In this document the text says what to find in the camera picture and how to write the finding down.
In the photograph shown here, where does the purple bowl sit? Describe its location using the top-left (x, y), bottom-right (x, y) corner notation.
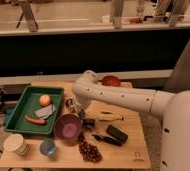
top-left (54, 114), bottom-right (82, 142)

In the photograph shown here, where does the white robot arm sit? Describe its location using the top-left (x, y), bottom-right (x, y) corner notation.
top-left (72, 70), bottom-right (190, 171)

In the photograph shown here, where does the orange-brown bowl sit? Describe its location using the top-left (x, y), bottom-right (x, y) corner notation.
top-left (101, 75), bottom-right (121, 87)

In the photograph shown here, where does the small dark metal object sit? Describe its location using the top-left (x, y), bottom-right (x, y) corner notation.
top-left (83, 118), bottom-right (95, 129)

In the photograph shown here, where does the small metal cup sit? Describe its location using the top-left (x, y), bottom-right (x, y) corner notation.
top-left (65, 98), bottom-right (75, 112)

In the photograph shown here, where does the black rectangular case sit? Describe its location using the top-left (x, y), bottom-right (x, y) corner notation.
top-left (106, 125), bottom-right (128, 143)

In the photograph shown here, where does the grey folded cloth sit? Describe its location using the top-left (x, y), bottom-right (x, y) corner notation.
top-left (35, 104), bottom-right (56, 119)

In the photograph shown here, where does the orange peach fruit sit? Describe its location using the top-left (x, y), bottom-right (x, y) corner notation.
top-left (39, 95), bottom-right (51, 107)

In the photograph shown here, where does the bunch of dark grapes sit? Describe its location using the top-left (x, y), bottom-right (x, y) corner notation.
top-left (78, 135), bottom-right (102, 163)

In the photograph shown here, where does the blue glass cup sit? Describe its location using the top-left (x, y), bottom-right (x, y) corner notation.
top-left (39, 139), bottom-right (56, 157)

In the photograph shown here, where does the green plastic tray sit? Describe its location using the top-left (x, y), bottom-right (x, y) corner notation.
top-left (4, 86), bottom-right (64, 136)

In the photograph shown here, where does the white paper cup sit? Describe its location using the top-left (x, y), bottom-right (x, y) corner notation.
top-left (3, 134), bottom-right (27, 155)

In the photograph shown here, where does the black handled tool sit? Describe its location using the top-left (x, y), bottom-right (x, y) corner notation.
top-left (92, 134), bottom-right (122, 146)

